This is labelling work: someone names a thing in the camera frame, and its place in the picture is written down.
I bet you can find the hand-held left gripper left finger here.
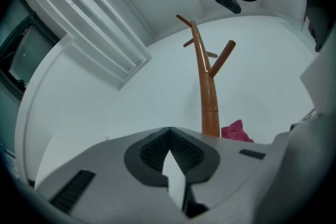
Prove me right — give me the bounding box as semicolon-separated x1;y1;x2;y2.
34;126;185;224

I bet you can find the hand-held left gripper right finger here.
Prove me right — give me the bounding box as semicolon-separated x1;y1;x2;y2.
169;126;274;219

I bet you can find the pink cloth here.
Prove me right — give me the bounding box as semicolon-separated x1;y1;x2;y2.
220;119;255;143

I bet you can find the brown wooden coat rack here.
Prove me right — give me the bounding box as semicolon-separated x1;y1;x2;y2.
176;14;237;138

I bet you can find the dark glass window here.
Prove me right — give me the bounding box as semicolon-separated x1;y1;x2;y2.
0;14;61;102

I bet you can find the white moulded door frame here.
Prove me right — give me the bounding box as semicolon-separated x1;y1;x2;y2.
20;0;153;92

